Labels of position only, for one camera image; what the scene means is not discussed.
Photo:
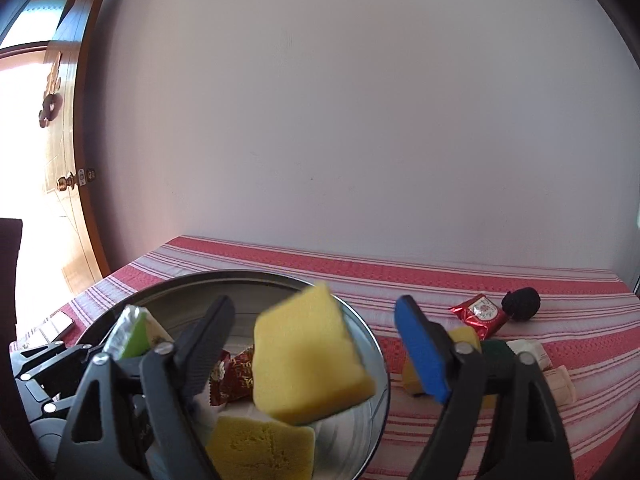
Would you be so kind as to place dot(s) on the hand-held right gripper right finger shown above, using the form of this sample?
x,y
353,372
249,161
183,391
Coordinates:
x,y
425,355

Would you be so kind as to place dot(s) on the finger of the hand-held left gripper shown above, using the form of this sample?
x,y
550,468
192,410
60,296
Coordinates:
x,y
50,360

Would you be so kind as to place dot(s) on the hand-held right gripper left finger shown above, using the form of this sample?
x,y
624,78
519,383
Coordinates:
x,y
210,335

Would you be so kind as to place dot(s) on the yellow sponge with green pad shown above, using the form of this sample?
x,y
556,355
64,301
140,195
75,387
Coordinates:
x,y
470,335

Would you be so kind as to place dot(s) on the small red snack packet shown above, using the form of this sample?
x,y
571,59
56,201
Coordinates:
x,y
237,377

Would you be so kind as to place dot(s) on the large red snack packet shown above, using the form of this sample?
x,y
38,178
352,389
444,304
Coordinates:
x,y
480,315

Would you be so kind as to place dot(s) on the green tissue packet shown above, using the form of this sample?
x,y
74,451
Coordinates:
x,y
132,335

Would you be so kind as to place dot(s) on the plain yellow sponge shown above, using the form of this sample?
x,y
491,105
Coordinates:
x,y
260,442
305,355

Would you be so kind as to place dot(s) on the white packet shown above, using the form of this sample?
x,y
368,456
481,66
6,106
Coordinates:
x,y
532,350

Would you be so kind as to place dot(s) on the black yarn ball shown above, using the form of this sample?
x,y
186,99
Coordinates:
x,y
522,304

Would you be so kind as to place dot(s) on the round metal tin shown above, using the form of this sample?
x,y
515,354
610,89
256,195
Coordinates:
x,y
350,440

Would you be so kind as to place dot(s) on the black smartphone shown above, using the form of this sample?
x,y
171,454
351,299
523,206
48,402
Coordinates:
x,y
57,327

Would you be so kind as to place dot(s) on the red striped tablecloth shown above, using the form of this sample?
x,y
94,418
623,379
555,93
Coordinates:
x,y
400,280

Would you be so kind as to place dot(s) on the dark furniture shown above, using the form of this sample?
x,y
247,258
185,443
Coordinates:
x,y
10,280

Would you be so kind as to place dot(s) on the beige wrapped packet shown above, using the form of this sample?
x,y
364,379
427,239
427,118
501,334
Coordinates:
x,y
560,385

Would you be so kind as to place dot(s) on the wooden door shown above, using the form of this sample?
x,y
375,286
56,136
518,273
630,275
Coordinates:
x,y
75,210

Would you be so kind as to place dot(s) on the brass door knob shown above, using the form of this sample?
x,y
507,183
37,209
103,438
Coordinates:
x,y
65,182

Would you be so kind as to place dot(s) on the dark door ornament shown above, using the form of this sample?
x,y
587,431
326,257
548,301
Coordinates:
x,y
50,105

